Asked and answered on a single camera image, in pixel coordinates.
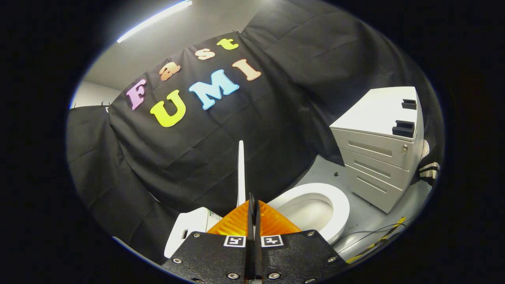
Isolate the thin black cable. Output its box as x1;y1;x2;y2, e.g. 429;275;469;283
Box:
335;222;407;254

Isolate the white toilet lid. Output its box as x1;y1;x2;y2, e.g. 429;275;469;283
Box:
236;140;247;208

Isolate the black backdrop cloth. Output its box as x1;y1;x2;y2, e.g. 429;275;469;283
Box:
66;0;445;265

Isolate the black white striped object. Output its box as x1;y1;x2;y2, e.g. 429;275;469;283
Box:
418;161;441;184

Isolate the white toilet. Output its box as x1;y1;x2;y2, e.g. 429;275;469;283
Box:
163;182;351;260

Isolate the yellow black floor tape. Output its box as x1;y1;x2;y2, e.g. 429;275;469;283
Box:
346;217;407;263

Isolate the white drawer cabinet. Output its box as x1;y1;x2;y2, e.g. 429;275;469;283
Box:
329;86;425;214

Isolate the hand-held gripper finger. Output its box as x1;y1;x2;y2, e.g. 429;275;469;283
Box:
254;200;348;284
161;192;255;284

